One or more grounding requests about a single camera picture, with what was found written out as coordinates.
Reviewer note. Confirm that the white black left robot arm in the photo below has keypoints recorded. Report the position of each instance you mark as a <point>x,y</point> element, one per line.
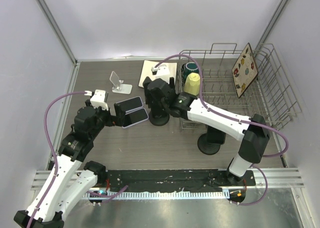
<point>56,199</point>

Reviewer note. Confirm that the aluminium corner frame post left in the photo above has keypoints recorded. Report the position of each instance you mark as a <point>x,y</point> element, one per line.
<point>55,27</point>

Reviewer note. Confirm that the wooden base phone stand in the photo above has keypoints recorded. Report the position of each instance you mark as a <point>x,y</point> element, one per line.
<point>145,84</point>

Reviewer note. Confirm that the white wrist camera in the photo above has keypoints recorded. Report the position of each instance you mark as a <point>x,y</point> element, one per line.
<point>99,99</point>
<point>161,72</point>

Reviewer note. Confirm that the cream square plate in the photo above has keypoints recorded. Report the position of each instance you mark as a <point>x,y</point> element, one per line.
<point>146,71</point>

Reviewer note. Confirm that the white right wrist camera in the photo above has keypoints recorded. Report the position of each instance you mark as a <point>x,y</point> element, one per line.
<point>161,72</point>

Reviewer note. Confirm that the grey wire dish rack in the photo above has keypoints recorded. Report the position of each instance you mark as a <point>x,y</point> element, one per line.
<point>270,95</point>

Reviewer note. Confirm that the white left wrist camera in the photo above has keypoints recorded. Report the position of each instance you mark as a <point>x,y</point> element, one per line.
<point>99,99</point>

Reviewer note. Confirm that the aluminium corner frame post right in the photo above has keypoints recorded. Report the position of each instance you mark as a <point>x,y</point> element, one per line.
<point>272,22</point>

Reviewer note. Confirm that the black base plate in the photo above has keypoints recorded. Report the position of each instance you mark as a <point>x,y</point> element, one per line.
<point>169,181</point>

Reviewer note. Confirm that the black phone stand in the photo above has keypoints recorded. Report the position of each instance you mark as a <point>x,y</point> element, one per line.
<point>205,147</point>
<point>158,117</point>

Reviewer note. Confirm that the dark green mug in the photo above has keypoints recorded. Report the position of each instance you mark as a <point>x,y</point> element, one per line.
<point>189,68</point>

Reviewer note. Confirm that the silver folding phone stand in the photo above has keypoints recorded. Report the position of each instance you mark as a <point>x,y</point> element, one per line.
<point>118,85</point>

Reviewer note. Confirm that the aluminium corner frame post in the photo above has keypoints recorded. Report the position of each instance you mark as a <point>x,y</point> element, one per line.
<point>272,22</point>
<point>55,27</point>

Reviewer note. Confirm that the yellow faceted mug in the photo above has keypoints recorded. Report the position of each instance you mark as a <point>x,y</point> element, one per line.
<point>192,84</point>

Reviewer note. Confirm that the white slotted cable duct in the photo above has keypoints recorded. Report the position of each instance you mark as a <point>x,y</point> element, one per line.
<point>172,196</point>

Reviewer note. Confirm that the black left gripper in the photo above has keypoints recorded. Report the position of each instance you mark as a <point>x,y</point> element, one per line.
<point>119,114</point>

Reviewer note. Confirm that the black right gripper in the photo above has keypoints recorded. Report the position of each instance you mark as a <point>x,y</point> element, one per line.
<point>171,84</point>

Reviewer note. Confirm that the lilac case phone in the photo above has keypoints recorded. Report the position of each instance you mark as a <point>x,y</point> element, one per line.
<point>135,117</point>
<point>131,104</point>

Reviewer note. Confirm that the black phone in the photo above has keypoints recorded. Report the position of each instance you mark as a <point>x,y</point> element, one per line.
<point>215,136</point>

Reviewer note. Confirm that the floral square plate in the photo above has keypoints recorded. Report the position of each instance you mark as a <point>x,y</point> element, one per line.
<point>244,71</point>

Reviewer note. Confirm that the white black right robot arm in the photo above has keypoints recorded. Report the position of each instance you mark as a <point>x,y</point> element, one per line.
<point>252,132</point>

